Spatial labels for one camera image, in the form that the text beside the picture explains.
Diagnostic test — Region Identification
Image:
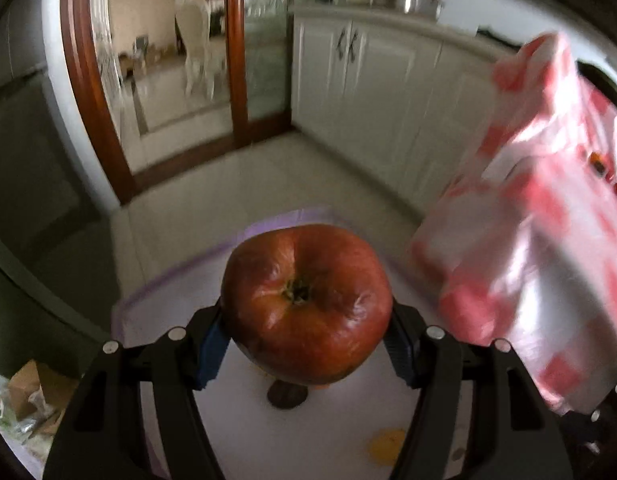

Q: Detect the large red apple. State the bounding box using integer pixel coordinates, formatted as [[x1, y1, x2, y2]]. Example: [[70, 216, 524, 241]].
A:
[[221, 224, 393, 387]]

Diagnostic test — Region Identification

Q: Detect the white kitchen cabinet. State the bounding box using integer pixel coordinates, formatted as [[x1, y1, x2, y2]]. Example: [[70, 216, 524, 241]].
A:
[[291, 2, 519, 211]]

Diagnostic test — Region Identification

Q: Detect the white chair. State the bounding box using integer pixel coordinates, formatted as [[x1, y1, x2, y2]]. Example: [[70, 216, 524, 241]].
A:
[[175, 0, 227, 98]]

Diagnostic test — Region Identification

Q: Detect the red white checked tablecloth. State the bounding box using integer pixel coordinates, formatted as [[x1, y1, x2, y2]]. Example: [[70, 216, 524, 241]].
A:
[[409, 30, 617, 416]]

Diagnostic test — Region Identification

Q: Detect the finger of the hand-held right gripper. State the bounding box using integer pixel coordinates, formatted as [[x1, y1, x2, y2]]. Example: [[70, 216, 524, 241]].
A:
[[563, 380, 617, 461]]

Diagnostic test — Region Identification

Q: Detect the wooden door frame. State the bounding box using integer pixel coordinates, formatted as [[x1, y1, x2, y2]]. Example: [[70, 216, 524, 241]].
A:
[[60, 0, 296, 206]]

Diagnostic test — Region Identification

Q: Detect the white bin with purple liner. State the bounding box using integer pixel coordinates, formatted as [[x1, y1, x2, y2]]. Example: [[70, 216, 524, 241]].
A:
[[111, 206, 489, 480]]

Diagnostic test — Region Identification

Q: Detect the cardboard box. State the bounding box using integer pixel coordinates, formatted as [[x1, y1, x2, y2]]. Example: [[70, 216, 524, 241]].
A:
[[8, 360, 82, 421]]

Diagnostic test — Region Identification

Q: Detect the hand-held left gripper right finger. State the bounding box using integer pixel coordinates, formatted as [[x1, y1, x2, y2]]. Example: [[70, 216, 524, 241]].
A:
[[386, 300, 574, 480]]

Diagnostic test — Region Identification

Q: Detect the dark shrivelled fruit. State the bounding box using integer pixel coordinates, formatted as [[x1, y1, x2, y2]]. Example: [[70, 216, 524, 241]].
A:
[[267, 379, 309, 410]]

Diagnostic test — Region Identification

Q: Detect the dark grey appliance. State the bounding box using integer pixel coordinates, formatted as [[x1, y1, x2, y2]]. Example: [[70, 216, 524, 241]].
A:
[[0, 0, 120, 376]]

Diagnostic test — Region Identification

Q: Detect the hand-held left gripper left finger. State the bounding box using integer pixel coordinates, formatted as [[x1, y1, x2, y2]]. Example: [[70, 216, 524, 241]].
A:
[[42, 305, 226, 480]]

